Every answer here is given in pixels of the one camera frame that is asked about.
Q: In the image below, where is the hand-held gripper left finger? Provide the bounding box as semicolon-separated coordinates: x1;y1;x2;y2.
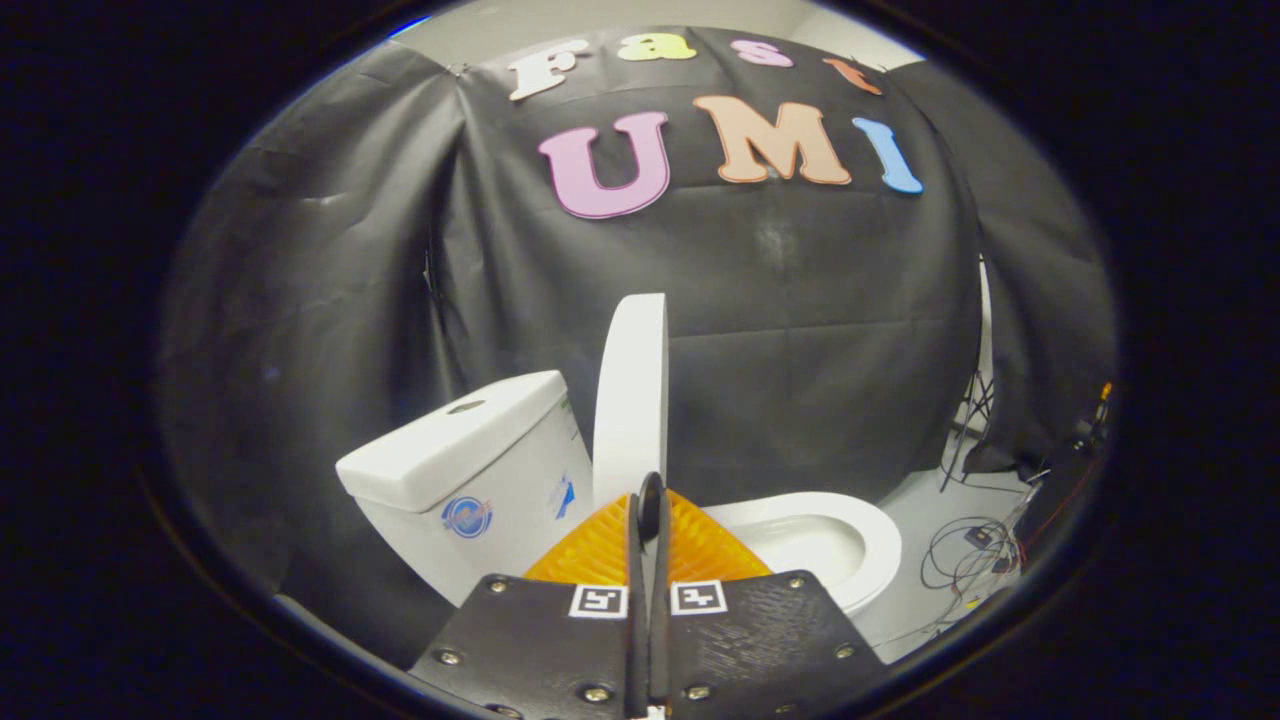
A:
410;490;649;720

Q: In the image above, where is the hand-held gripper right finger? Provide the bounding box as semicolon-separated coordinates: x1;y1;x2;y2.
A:
638;471;889;720

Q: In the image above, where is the white toilet lid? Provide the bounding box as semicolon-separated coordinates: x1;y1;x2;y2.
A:
592;292;670;513

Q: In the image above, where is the white toilet body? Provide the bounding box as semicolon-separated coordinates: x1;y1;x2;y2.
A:
355;398;903;641

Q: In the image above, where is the white toilet seat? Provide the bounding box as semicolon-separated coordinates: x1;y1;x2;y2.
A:
700;491;903;613

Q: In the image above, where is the white toilet tank cover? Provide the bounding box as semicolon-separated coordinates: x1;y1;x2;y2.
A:
335;370;570;514

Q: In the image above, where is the black tripod stand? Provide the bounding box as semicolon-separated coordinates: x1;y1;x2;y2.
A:
938;368;997;493

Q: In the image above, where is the black backdrop cloth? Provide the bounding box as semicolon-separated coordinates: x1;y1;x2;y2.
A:
155;25;1119;671

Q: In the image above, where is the dark flat board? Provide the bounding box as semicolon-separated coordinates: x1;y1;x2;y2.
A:
1015;445;1099;561

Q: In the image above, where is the black and orange device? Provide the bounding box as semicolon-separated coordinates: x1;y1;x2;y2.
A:
1070;380;1116;471

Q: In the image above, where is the black floor cable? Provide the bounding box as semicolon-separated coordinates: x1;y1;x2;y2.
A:
918;514;1025;605

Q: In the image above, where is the red cable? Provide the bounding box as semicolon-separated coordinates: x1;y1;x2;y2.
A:
1024;458;1098;533

